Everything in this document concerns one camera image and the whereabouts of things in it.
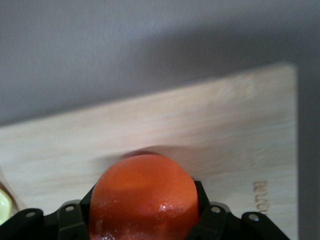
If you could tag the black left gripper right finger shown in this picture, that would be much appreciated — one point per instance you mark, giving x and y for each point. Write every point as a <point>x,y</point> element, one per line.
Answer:
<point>211,217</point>

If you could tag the wooden cutting board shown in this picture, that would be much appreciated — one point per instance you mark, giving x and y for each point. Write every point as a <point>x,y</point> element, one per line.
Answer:
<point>175,125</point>

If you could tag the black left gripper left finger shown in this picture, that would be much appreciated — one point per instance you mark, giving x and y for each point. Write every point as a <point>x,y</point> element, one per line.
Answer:
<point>71,220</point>

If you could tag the yellow plastic fork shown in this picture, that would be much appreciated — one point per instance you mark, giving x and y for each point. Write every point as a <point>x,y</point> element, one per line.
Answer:
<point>4,207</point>

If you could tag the orange fruit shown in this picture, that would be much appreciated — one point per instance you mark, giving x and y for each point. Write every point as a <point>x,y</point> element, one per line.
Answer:
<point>145,195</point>

